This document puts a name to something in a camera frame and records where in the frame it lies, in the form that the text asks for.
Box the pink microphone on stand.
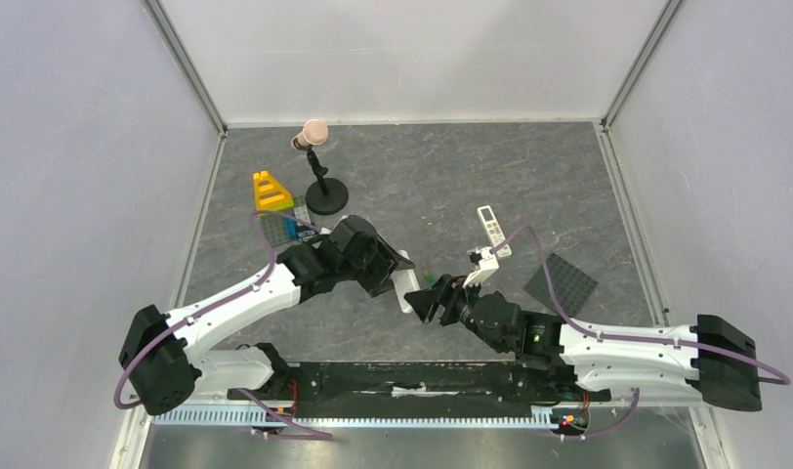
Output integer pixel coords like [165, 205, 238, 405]
[291, 119, 349, 216]

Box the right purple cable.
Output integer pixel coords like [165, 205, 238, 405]
[487, 224, 792, 387]

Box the long white remote control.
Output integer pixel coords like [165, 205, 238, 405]
[477, 205, 512, 260]

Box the yellow toy brick tower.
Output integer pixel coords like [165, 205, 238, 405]
[253, 171, 295, 211]

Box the green battery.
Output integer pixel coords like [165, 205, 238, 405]
[423, 271, 437, 285]

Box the dark studded baseplate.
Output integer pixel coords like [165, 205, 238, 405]
[523, 253, 599, 318]

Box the white cable duct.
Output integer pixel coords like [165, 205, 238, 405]
[151, 403, 573, 431]

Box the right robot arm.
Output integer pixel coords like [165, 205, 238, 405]
[396, 276, 763, 412]

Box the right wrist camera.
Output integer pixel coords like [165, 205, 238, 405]
[462, 246, 499, 287]

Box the purple cable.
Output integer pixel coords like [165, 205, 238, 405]
[112, 210, 326, 411]
[487, 224, 792, 387]

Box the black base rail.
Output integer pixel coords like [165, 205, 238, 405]
[251, 362, 611, 418]

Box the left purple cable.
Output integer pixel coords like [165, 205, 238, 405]
[112, 210, 326, 411]

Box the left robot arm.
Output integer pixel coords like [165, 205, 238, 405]
[113, 215, 415, 416]

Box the white grey remote control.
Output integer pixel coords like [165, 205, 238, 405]
[390, 249, 420, 315]

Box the blue toy brick block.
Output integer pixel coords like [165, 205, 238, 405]
[259, 195, 318, 247]

